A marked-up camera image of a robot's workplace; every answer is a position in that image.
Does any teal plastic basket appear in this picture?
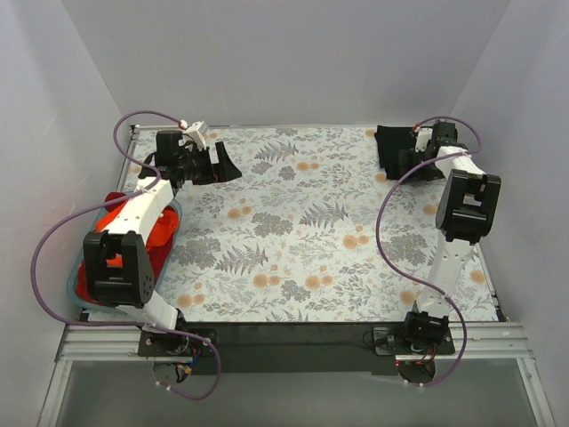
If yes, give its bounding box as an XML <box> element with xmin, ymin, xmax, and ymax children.
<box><xmin>66</xmin><ymin>200</ymin><xmax>182</xmax><ymax>314</ymax></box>

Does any aluminium rail frame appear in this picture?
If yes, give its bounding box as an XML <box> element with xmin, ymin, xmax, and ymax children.
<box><xmin>38</xmin><ymin>322</ymin><xmax>555</xmax><ymax>426</ymax></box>

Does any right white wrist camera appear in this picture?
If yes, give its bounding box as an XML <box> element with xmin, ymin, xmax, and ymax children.
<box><xmin>414</xmin><ymin>127</ymin><xmax>433</xmax><ymax>152</ymax></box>

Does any floral table mat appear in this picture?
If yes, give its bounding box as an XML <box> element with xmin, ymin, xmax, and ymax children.
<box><xmin>79</xmin><ymin>124</ymin><xmax>508</xmax><ymax>323</ymax></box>

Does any dark red t shirt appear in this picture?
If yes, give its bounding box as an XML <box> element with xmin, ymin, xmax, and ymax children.
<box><xmin>75</xmin><ymin>202</ymin><xmax>181</xmax><ymax>305</ymax></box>

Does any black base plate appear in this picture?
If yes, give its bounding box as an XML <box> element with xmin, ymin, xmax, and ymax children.
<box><xmin>138</xmin><ymin>322</ymin><xmax>456</xmax><ymax>375</ymax></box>

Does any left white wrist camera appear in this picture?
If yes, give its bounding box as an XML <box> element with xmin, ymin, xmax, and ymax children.
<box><xmin>180</xmin><ymin>120</ymin><xmax>209</xmax><ymax>150</ymax></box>

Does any black t shirt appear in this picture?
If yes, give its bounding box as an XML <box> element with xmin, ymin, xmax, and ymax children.
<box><xmin>374</xmin><ymin>125</ymin><xmax>416</xmax><ymax>181</ymax></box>

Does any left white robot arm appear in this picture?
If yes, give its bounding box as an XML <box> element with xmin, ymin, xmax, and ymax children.
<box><xmin>79</xmin><ymin>122</ymin><xmax>242</xmax><ymax>356</ymax></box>

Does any orange t shirt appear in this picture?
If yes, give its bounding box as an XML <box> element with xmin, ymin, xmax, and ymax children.
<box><xmin>95</xmin><ymin>202</ymin><xmax>179</xmax><ymax>276</ymax></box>

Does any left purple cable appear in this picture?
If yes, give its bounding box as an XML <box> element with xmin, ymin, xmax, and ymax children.
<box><xmin>30</xmin><ymin>109</ymin><xmax>222</xmax><ymax>400</ymax></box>

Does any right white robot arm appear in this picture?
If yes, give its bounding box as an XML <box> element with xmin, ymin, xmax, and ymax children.
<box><xmin>399</xmin><ymin>121</ymin><xmax>501</xmax><ymax>354</ymax></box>

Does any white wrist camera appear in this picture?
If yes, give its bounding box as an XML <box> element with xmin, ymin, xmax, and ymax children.
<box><xmin>180</xmin><ymin>120</ymin><xmax>209</xmax><ymax>150</ymax></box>
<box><xmin>414</xmin><ymin>127</ymin><xmax>433</xmax><ymax>152</ymax></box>

